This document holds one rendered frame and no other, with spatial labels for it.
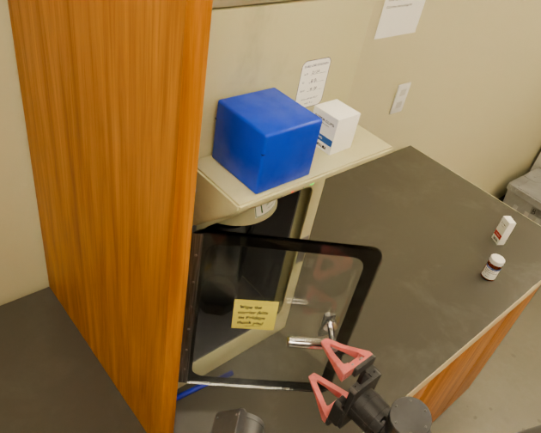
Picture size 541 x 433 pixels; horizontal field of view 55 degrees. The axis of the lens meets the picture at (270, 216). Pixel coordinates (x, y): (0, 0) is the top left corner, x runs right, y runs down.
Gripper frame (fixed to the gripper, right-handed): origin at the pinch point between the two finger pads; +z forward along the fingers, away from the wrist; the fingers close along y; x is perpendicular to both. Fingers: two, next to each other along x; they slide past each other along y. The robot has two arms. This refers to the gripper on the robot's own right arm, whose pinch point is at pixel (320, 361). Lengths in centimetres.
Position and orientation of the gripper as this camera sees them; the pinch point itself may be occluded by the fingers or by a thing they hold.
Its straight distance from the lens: 91.1
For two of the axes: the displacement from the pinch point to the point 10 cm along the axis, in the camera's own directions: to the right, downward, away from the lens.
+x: -7.5, 3.1, -5.9
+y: 1.6, -7.7, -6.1
